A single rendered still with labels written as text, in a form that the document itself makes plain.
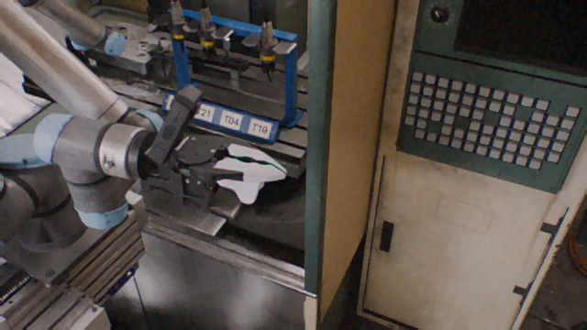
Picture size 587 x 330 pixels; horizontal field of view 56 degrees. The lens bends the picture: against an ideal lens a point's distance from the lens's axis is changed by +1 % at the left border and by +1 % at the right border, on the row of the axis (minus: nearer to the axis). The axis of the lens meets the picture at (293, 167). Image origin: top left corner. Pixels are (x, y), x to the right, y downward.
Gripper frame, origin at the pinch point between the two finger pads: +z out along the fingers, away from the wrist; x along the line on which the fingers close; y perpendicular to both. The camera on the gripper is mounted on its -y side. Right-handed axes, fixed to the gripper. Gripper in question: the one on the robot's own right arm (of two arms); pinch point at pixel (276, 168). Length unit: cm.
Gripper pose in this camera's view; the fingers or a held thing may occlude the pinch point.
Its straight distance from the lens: 72.7
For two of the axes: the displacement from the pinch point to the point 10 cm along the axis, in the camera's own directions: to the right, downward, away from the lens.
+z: 9.6, 1.8, -2.1
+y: -0.4, 8.3, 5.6
